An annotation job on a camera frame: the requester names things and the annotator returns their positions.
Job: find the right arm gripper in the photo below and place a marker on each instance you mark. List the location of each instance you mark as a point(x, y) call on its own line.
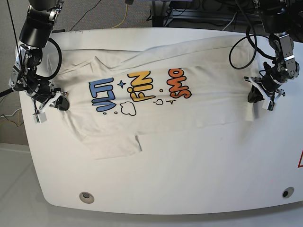
point(44, 96)

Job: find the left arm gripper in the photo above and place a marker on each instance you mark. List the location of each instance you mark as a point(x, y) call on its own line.
point(264, 87)

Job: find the white printed T-shirt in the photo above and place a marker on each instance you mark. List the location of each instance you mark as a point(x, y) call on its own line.
point(116, 96)

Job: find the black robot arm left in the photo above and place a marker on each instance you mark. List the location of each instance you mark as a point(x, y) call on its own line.
point(277, 17)

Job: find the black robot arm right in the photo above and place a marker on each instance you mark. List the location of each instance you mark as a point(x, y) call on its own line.
point(34, 36)

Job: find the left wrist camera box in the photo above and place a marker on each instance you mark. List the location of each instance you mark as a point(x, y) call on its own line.
point(268, 104)

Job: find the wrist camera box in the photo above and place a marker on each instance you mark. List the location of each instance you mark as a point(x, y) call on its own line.
point(40, 118)
point(268, 104)

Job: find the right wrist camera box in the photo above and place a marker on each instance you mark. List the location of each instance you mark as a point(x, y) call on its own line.
point(40, 118)

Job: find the left table cable grommet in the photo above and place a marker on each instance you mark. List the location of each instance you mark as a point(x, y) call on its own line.
point(86, 197)

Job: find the table cable grommet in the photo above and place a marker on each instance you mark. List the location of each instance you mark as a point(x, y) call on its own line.
point(288, 192)
point(86, 197)

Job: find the right table cable grommet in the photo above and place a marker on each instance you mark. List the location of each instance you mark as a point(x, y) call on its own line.
point(288, 192)

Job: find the black table base frame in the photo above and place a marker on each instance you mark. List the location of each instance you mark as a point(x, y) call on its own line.
point(209, 14)

